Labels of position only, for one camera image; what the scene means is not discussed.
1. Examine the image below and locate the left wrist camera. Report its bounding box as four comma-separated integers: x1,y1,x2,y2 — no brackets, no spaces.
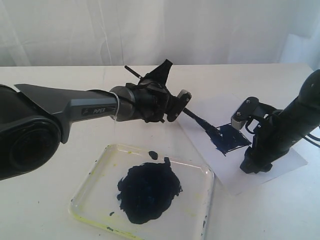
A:
165,89,192,122

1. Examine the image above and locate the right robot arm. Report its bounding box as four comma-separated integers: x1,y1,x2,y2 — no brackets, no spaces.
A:
231,70,320,174

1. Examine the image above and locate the white paper sheet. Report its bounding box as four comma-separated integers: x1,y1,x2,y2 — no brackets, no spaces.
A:
177,92,309,196

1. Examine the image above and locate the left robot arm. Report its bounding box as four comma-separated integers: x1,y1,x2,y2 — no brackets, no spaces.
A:
0,60,177,180

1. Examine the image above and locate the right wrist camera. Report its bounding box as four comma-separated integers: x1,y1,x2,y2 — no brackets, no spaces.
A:
231,96,277,130

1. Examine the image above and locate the clear plastic paint tray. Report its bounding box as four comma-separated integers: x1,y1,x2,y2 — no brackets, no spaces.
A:
69,144,214,240

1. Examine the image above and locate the white backdrop curtain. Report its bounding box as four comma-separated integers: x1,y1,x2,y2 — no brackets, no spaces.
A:
0,0,320,70

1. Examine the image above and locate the dark blue paint blob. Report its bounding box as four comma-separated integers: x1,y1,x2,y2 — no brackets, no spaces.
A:
117,156,183,225

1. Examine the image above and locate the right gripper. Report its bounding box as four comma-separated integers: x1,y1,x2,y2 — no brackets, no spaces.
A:
240,112,299,174

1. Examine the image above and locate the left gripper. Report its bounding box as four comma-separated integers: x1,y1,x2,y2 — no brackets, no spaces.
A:
137,59,178,123

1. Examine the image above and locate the black paintbrush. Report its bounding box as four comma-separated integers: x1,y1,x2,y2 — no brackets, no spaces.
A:
124,62,220,135

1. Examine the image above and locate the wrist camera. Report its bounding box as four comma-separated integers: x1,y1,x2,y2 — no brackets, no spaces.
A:
165,89,192,122
231,96,277,130

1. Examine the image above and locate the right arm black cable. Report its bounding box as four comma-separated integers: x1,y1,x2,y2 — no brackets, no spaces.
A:
244,113,320,148

